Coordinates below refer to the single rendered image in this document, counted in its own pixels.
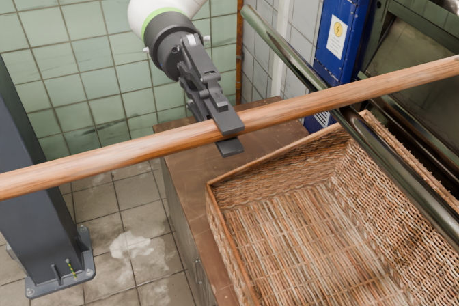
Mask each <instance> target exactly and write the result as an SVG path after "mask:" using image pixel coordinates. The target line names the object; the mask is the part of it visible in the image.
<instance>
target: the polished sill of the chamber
mask: <svg viewBox="0 0 459 306"><path fill-rule="evenodd" d="M395 1H397V2H398V3H400V4H402V5H403V6H405V7H406V8H408V9H410V10H412V11H413V12H415V13H416V14H418V15H420V16H422V17H423V18H425V19H426V20H428V21H430V22H431V23H433V24H435V25H436V26H438V27H440V28H441V29H443V30H445V31H446V32H447V33H450V34H451V35H453V36H454V37H456V38H457V39H459V0H395Z"/></svg>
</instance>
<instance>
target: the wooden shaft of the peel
mask: <svg viewBox="0 0 459 306"><path fill-rule="evenodd" d="M458 74H459V55H455V56H453V57H448V58H445V59H440V60H437V61H432V62H429V63H426V64H421V65H418V66H413V67H410V68H405V69H403V70H398V71H395V72H390V73H386V74H382V75H379V76H374V77H371V78H368V79H363V80H360V81H355V82H352V83H348V84H345V85H340V86H337V87H332V88H329V89H324V90H321V91H318V92H314V93H310V94H305V95H302V96H298V97H295V98H290V99H287V100H282V101H279V102H274V103H271V104H268V105H264V106H261V107H256V108H252V109H248V110H245V111H240V112H237V114H238V116H239V117H240V119H241V120H242V122H243V123H244V125H245V130H244V131H240V132H238V133H233V134H230V135H226V136H223V135H222V134H221V132H220V131H219V129H218V128H217V125H216V124H215V122H214V121H213V119H211V120H206V121H203V122H198V123H195V124H190V125H187V126H183V127H179V128H175V129H171V130H166V131H164V132H161V133H156V134H153V135H148V136H145V137H140V138H137V139H132V140H130V141H125V142H121V143H117V144H114V145H109V146H106V147H103V148H98V149H95V150H90V151H87V152H82V153H80V154H75V155H72V156H67V157H63V158H59V159H56V160H53V161H48V162H45V163H40V164H37V165H32V166H29V167H25V168H22V169H17V170H14V171H9V172H6V173H1V174H0V201H5V200H8V199H12V198H15V197H20V196H23V195H27V194H30V193H35V192H37V191H42V190H44V189H49V188H52V187H55V186H59V185H62V184H67V183H69V182H74V181H77V180H81V179H84V178H88V177H92V176H96V175H98V174H102V173H106V172H109V171H113V170H116V169H121V168H123V167H128V166H131V165H135V164H138V163H142V162H146V161H150V160H153V159H155V158H160V157H163V156H167V155H170V154H175V153H178V152H182V151H185V150H190V149H192V148H196V147H199V146H203V145H207V144H209V143H214V142H217V141H221V140H224V139H229V138H232V137H236V136H239V135H243V134H246V133H251V132H253V131H257V130H261V129H264V128H268V127H271V126H276V125H278V124H283V123H286V122H290V121H293V120H297V119H301V118H303V117H308V116H310V115H315V114H318V113H322V112H325V111H330V110H333V109H337V108H340V107H345V106H347V105H351V104H354V103H358V102H362V101H364V100H369V99H372V98H376V97H379V96H384V95H387V94H391V93H394V92H398V91H401V90H404V89H408V88H412V87H416V86H419V85H423V84H426V83H431V82H433V81H437V80H441V79H445V78H448V77H452V76H456V75H458Z"/></svg>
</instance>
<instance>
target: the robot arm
mask: <svg viewBox="0 0 459 306"><path fill-rule="evenodd" d="M207 1H208V0H130V3H129V6H128V22H129V25H130V28H131V29H132V31H133V33H134V34H135V35H136V36H137V37H138V38H139V39H140V40H142V41H143V43H144V44H145V48H144V49H143V52H144V53H149V55H150V57H151V59H152V61H153V63H154V65H155V66H156V67H157V68H158V69H159V70H161V71H163V72H164V73H165V74H166V76H167V77H168V78H170V79H171V80H173V81H176V82H179V83H180V86H181V88H183V89H184V90H185V93H186V95H187V97H188V98H189V99H190V100H188V102H187V103H186V107H187V109H188V110H189V111H190V112H191V113H192V114H193V117H194V118H195V120H196V121H197V123H198V122H203V121H206V120H211V119H213V121H214V122H215V124H216V125H217V128H218V129H219V131H220V132H221V134H222V135H223V136H226V135H230V134H233V133H238V132H240V131H244V130H245V125H244V123H243V122H242V120H241V119H240V117H239V116H238V114H237V112H236V111H235V110H234V108H233V107H232V105H231V104H230V102H229V101H228V99H227V98H226V97H225V95H223V89H222V87H221V86H220V85H219V84H218V81H220V80H221V75H220V73H219V71H218V70H217V68H216V67H215V65H214V63H213V62H212V60H211V58H210V57H209V55H208V54H207V52H206V50H205V48H204V42H207V41H210V36H203V35H202V34H201V32H200V31H199V29H197V28H196V27H195V26H194V24H193V23H192V22H191V20H192V18H193V17H194V16H195V15H196V13H197V12H198V11H199V10H200V9H201V7H202V6H203V5H204V4H205V3H206V2H207ZM209 72H211V74H210V73H209ZM215 145H216V147H217V148H218V150H219V152H220V154H221V156H222V157H223V158H227V157H229V156H233V155H237V154H241V153H243V152H244V147H243V145H242V144H241V142H240V140H239V138H238V137H237V136H236V137H232V138H229V139H224V140H221V141H217V142H215Z"/></svg>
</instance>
